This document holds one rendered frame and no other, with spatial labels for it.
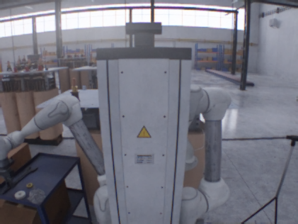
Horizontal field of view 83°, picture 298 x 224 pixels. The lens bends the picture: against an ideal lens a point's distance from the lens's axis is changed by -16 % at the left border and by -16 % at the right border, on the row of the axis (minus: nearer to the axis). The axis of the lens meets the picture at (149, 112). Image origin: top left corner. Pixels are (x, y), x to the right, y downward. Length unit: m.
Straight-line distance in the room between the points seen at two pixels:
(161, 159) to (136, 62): 0.39
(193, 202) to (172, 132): 0.51
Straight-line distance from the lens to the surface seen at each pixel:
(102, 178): 1.30
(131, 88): 0.72
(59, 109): 1.06
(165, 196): 0.93
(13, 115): 4.43
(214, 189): 1.23
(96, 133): 1.81
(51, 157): 1.93
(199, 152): 1.86
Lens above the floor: 1.76
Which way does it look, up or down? 17 degrees down
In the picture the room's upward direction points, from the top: straight up
